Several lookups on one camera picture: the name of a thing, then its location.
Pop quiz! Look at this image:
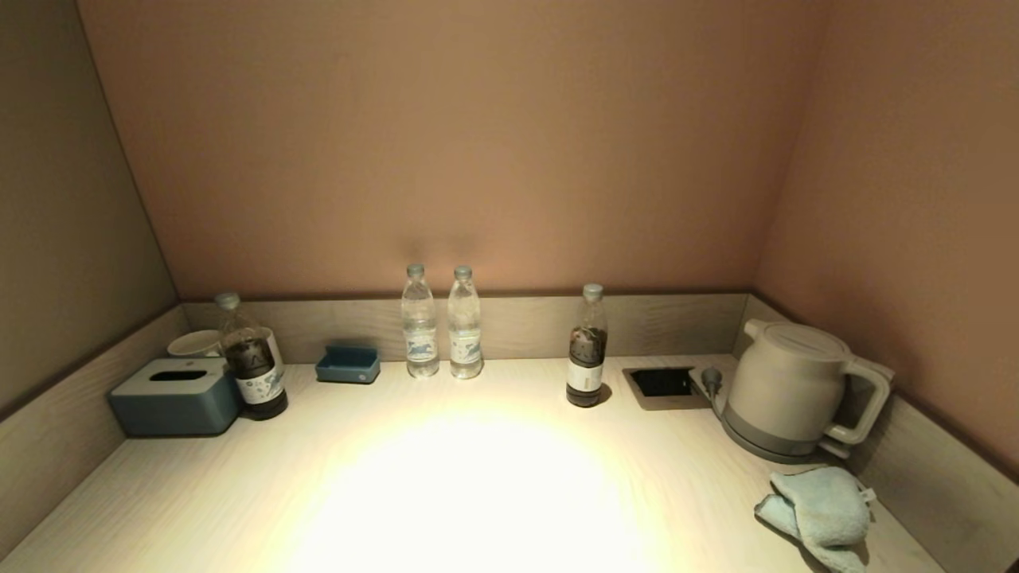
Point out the light blue-grey cleaning cloth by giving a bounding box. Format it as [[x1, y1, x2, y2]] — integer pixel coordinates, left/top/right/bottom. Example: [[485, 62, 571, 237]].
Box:
[[754, 466, 877, 573]]

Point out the clear water bottle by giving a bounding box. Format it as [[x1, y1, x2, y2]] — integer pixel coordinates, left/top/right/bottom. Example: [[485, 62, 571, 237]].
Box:
[[400, 263, 440, 378], [447, 266, 485, 380]]

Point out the dark tea bottle white label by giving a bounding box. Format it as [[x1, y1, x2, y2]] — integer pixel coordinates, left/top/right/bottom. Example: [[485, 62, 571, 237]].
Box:
[[566, 283, 610, 408]]

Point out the small blue tray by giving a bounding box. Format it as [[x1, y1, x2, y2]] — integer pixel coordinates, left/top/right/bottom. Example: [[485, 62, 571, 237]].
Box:
[[315, 345, 381, 384]]

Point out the recessed black power socket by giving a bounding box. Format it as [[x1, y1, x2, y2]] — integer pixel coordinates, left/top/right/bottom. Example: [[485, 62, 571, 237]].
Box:
[[623, 366, 713, 411]]

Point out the dark drink bottle patterned label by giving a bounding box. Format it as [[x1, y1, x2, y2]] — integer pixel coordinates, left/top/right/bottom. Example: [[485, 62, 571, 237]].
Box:
[[214, 293, 289, 421]]

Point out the beige electric kettle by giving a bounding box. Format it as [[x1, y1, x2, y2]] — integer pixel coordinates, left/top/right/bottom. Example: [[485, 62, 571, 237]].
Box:
[[726, 319, 895, 457]]

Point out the white ceramic cup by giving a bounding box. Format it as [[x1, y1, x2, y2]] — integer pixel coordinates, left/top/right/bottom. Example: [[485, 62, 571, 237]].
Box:
[[166, 330, 222, 360]]

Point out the blue-grey tissue box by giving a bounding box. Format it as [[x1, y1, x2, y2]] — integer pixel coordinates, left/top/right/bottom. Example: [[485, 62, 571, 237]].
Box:
[[109, 358, 243, 437]]

